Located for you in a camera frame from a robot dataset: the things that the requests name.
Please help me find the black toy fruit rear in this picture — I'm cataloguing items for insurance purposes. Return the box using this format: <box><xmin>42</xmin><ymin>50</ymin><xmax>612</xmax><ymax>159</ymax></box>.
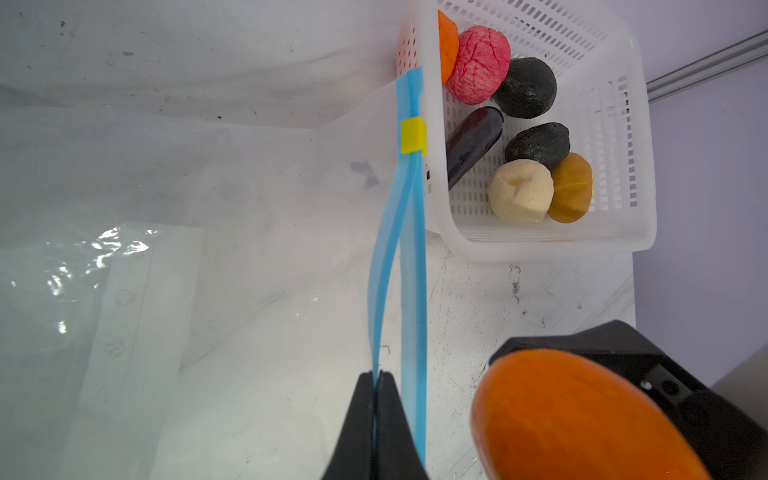
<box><xmin>492</xmin><ymin>57</ymin><xmax>557</xmax><ymax>119</ymax></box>

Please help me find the orange toy fruit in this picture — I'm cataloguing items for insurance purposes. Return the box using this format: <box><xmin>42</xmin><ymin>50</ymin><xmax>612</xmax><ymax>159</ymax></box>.
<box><xmin>470</xmin><ymin>349</ymin><xmax>710</xmax><ymax>479</ymax></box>
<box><xmin>438</xmin><ymin>10</ymin><xmax>459</xmax><ymax>85</ymax></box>

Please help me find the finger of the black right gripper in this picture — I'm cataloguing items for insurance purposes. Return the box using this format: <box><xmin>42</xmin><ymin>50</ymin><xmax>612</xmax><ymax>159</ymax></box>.
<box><xmin>489</xmin><ymin>320</ymin><xmax>767</xmax><ymax>479</ymax></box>

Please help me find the aluminium frame post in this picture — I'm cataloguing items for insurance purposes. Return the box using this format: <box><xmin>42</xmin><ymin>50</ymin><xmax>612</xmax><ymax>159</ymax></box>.
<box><xmin>647</xmin><ymin>30</ymin><xmax>768</xmax><ymax>103</ymax></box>

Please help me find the black toy avocado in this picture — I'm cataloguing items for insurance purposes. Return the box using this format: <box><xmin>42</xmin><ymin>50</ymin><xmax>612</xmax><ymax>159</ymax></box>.
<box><xmin>504</xmin><ymin>122</ymin><xmax>570</xmax><ymax>169</ymax></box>

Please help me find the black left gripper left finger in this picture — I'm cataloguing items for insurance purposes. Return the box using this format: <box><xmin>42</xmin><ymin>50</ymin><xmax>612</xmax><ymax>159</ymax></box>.
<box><xmin>322</xmin><ymin>372</ymin><xmax>376</xmax><ymax>480</ymax></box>

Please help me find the cream toy potato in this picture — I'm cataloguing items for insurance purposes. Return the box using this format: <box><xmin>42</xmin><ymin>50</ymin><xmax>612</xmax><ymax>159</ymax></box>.
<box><xmin>488</xmin><ymin>159</ymin><xmax>554</xmax><ymax>224</ymax></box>

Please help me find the dark purple toy eggplant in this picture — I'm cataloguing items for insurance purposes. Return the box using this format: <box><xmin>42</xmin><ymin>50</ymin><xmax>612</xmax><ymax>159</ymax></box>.
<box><xmin>446</xmin><ymin>106</ymin><xmax>504</xmax><ymax>190</ymax></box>

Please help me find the yellow-brown toy potato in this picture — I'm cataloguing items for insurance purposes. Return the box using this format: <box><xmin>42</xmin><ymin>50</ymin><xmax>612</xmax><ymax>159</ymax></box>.
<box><xmin>548</xmin><ymin>152</ymin><xmax>593</xmax><ymax>224</ymax></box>

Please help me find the white plastic perforated basket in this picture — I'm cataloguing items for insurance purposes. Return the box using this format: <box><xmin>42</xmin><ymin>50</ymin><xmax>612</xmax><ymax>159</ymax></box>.
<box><xmin>397</xmin><ymin>1</ymin><xmax>657</xmax><ymax>262</ymax></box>

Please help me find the pink toy fruit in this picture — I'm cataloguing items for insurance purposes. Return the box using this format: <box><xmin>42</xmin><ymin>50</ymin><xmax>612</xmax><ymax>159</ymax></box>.
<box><xmin>445</xmin><ymin>25</ymin><xmax>511</xmax><ymax>105</ymax></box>

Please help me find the clear zip bag blue zipper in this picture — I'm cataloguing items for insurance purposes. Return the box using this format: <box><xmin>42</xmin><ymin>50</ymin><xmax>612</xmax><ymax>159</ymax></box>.
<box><xmin>1</xmin><ymin>69</ymin><xmax>427</xmax><ymax>479</ymax></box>

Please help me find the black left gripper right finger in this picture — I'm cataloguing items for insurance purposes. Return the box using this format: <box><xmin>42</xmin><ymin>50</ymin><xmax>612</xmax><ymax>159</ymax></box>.
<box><xmin>375</xmin><ymin>371</ymin><xmax>428</xmax><ymax>480</ymax></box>

